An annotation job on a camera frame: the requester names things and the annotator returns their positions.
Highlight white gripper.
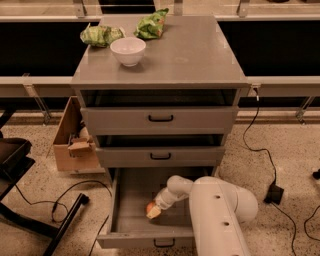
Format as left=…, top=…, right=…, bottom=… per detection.
left=146, top=188, right=179, bottom=219

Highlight orange fruit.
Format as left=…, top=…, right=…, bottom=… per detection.
left=146, top=201, right=155, bottom=214

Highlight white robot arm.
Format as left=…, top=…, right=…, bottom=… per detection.
left=146, top=175, right=258, bottom=256

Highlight grey bottom drawer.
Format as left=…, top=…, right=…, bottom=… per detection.
left=97, top=167, right=213, bottom=249

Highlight grey drawer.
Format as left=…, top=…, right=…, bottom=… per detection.
left=96, top=134, right=225, bottom=168
left=97, top=167, right=213, bottom=249
left=80, top=89, right=238, bottom=135

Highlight grey middle drawer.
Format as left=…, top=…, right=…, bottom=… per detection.
left=96, top=134, right=225, bottom=168

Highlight grey top drawer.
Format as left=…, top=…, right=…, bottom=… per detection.
left=80, top=89, right=238, bottom=135

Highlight grey drawer cabinet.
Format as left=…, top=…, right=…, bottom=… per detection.
left=71, top=14, right=250, bottom=178

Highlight brown cardboard box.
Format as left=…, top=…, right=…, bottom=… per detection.
left=53, top=96, right=100, bottom=172

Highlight black office chair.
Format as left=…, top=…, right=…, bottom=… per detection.
left=0, top=113, right=91, bottom=256

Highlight white ceramic bowl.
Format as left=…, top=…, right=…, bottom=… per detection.
left=110, top=37, right=146, bottom=67

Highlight grey metal railing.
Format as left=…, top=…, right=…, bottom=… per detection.
left=0, top=0, right=320, bottom=125

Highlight green chip bag left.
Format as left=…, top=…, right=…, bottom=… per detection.
left=80, top=24, right=124, bottom=47

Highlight green chip bag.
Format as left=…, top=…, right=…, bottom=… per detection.
left=134, top=8, right=169, bottom=40
left=80, top=24, right=124, bottom=47

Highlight green chip bag right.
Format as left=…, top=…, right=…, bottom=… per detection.
left=134, top=8, right=169, bottom=40

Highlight black power adapter cable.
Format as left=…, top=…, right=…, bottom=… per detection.
left=242, top=87, right=298, bottom=256

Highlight black cable far right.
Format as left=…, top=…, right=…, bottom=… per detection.
left=303, top=168, right=320, bottom=242

